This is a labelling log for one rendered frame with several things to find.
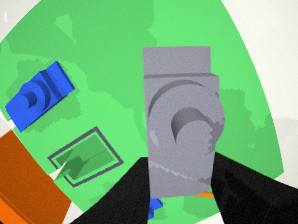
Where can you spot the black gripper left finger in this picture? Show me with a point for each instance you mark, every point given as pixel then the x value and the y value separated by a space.
pixel 126 203

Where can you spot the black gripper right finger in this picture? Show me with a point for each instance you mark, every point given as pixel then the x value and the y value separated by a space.
pixel 245 196

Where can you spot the green flat deck plate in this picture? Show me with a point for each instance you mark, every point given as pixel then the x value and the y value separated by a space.
pixel 72 80

